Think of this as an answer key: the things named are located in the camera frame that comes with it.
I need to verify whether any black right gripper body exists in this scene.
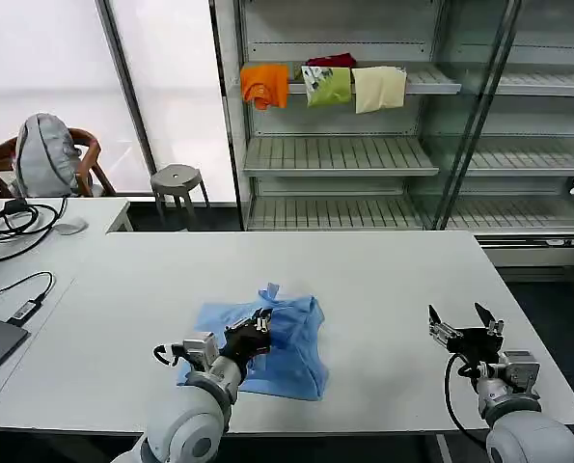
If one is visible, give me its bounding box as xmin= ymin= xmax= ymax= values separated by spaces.
xmin=447 ymin=326 xmax=506 ymax=364

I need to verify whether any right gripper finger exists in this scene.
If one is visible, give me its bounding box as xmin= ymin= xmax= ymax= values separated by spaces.
xmin=474 ymin=302 xmax=506 ymax=340
xmin=427 ymin=304 xmax=464 ymax=346

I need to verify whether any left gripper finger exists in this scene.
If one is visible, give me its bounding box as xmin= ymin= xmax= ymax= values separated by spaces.
xmin=231 ymin=313 xmax=260 ymax=332
xmin=254 ymin=309 xmax=275 ymax=335

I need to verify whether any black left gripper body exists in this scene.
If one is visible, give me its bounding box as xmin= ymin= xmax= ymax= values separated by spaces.
xmin=218 ymin=321 xmax=273 ymax=362

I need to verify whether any blue cloth garment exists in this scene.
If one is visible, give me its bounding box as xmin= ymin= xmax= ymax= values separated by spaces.
xmin=177 ymin=282 xmax=331 ymax=402

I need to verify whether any grey round stool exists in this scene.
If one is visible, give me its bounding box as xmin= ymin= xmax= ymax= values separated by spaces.
xmin=150 ymin=163 xmax=211 ymax=228

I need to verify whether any grey metal shelf rack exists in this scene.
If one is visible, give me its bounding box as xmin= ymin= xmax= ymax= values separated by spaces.
xmin=209 ymin=0 xmax=574 ymax=284

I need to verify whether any white computer mouse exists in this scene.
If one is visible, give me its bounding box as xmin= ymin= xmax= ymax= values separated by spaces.
xmin=54 ymin=216 xmax=90 ymax=236

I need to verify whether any grey adapter dongle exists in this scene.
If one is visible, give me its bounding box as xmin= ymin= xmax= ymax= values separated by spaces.
xmin=9 ymin=294 xmax=45 ymax=323

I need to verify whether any brown wooden chair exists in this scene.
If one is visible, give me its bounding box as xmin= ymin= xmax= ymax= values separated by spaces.
xmin=0 ymin=126 xmax=118 ymax=199

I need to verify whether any grey backpack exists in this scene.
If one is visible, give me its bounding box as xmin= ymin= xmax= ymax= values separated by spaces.
xmin=9 ymin=112 xmax=94 ymax=199

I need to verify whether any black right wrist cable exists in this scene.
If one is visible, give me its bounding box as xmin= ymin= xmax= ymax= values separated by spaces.
xmin=443 ymin=352 xmax=491 ymax=446

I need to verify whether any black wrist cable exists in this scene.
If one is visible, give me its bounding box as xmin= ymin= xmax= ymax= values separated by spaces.
xmin=443 ymin=352 xmax=491 ymax=446
xmin=151 ymin=342 xmax=185 ymax=368

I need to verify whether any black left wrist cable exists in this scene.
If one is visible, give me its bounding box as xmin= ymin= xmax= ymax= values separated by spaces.
xmin=151 ymin=342 xmax=185 ymax=368

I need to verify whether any black thin cable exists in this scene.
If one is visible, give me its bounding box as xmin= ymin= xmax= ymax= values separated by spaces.
xmin=0 ymin=270 xmax=57 ymax=311

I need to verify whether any black coiled cable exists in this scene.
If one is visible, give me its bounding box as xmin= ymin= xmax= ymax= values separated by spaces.
xmin=0 ymin=194 xmax=70 ymax=264

